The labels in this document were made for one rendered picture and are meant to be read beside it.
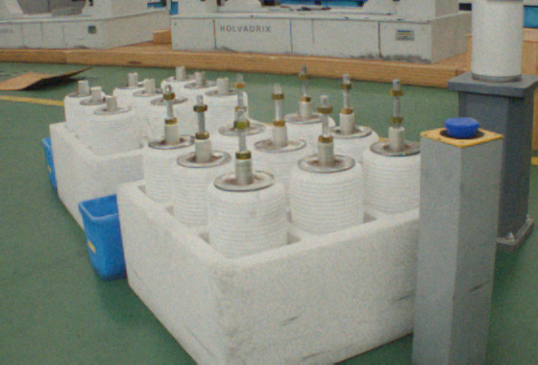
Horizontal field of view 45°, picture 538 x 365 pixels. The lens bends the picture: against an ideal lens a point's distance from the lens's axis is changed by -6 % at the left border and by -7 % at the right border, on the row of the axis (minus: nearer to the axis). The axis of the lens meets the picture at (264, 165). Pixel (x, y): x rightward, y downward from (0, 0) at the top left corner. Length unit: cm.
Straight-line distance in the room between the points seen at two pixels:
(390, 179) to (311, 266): 18
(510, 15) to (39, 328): 93
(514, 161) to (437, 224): 45
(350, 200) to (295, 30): 234
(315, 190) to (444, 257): 18
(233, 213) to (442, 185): 24
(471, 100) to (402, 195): 34
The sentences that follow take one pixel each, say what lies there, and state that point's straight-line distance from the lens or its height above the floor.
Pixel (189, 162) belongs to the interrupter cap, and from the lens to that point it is 93.
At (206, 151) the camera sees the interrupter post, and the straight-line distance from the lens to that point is 94.
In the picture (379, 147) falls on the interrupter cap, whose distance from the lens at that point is 97.
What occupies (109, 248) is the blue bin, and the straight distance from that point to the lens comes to 118.
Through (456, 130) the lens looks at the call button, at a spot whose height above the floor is 32.
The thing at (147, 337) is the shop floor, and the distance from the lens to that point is 102.
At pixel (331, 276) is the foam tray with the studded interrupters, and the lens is 86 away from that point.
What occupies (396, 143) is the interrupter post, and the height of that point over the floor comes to 26.
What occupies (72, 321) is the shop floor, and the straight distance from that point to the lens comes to 110.
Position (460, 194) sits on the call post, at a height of 26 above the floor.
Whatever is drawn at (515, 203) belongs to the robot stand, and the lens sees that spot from 127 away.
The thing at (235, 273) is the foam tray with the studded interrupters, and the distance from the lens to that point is 79.
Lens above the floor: 51
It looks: 17 degrees down
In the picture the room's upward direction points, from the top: 3 degrees counter-clockwise
